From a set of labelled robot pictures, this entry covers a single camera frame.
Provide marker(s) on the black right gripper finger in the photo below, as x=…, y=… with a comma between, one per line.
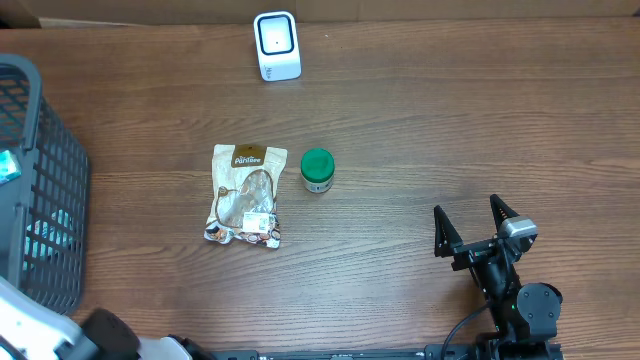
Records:
x=503, y=215
x=446, y=236

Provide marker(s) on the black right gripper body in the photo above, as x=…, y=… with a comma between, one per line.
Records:
x=494, y=278

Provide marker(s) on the green lid jar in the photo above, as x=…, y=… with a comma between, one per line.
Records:
x=317, y=169

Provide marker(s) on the brown clear snack bag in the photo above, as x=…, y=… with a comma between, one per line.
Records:
x=245, y=181

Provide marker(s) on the teal tissue pack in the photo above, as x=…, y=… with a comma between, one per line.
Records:
x=45, y=238

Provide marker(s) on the small teal gum pack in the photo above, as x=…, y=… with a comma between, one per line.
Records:
x=10, y=168

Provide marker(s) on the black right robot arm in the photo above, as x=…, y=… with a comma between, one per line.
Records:
x=525, y=316

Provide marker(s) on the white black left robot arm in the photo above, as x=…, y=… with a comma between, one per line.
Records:
x=32, y=331

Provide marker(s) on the white barcode scanner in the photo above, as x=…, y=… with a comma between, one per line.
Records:
x=277, y=46

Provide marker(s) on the grey plastic mesh basket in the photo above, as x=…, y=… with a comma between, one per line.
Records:
x=55, y=176

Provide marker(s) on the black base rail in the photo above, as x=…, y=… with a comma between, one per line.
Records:
x=330, y=355

